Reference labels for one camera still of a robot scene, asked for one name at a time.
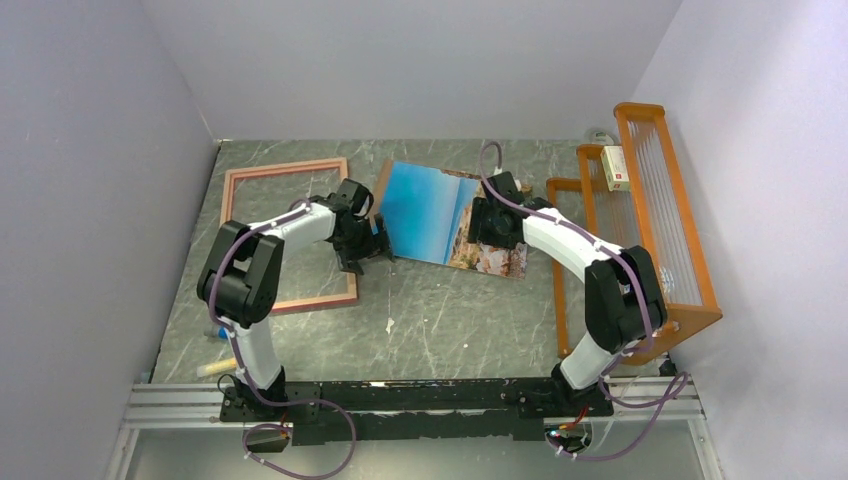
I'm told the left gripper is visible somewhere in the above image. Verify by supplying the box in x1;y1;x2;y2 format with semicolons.
332;213;392;275

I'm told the brown frame backing board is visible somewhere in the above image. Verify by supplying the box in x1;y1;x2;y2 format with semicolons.
367;162;535;266

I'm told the seaside landscape photo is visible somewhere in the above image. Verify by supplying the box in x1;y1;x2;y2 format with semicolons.
370;160;530;282

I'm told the pink wooden picture frame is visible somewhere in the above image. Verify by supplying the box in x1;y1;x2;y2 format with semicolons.
220;157;358;314

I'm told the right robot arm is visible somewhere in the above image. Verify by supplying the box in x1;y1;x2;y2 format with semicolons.
468;171;668;415

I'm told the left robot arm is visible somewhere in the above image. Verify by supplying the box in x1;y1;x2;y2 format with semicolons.
196;178;393;420

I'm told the small white red box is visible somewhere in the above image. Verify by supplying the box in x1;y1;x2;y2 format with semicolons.
601;145;630;192

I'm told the orange wooden rack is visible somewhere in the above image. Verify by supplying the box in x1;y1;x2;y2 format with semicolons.
546;102;723;366

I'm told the white blue can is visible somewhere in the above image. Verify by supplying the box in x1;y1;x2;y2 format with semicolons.
659;266;675;297

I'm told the yellow orange marker tube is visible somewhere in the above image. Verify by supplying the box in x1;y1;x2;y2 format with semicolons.
195;358;238;378

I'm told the white round wall object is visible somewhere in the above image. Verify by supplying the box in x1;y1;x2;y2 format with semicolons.
587;129;616;146

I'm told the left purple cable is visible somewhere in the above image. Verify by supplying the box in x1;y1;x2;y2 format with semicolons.
206;198;359;480

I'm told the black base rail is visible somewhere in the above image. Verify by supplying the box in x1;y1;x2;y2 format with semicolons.
219;377;614;446

